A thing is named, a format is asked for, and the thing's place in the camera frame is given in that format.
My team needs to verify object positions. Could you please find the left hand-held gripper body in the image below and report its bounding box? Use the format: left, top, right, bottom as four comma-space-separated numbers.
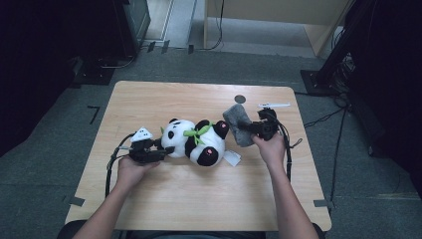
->
127, 126, 167, 164

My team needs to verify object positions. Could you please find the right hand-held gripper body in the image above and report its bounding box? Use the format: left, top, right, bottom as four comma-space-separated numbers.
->
253, 102, 292, 141

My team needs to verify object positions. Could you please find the grey knitted sock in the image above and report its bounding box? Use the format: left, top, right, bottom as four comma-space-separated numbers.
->
222, 104, 257, 148

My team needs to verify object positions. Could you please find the panda plush toy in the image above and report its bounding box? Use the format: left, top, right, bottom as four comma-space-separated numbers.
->
155, 118, 242, 168

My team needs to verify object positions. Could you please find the person's left hand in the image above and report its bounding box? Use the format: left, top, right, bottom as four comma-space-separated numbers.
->
116, 155, 161, 194

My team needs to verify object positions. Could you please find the person's right hand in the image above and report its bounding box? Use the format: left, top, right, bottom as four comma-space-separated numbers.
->
251, 131, 288, 171

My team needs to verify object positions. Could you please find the black metal stand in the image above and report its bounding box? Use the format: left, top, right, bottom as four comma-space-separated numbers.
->
300, 0, 377, 98

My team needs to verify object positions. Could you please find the light wooden desk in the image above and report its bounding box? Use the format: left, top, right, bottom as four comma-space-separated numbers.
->
203, 0, 353, 58

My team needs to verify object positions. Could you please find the black cabinet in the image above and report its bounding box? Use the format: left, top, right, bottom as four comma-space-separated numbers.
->
110, 0, 152, 60

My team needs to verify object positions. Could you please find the right hand-held gripper cable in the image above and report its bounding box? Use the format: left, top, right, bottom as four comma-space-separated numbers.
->
276, 119, 304, 183

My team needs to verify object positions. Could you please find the hand-held gripper cable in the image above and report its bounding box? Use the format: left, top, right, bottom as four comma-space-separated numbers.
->
276, 119, 304, 183
105, 132, 136, 199

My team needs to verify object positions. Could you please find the left hand-held gripper cable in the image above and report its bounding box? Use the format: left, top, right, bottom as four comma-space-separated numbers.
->
105, 132, 136, 199

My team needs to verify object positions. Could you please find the long black floor cable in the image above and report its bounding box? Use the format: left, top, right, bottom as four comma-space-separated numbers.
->
328, 108, 348, 208

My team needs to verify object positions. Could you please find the black floor base plate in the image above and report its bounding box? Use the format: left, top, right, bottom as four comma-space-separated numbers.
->
72, 56, 116, 88

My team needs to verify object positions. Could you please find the hanging black cable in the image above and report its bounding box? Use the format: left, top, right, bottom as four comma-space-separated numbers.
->
198, 0, 226, 52

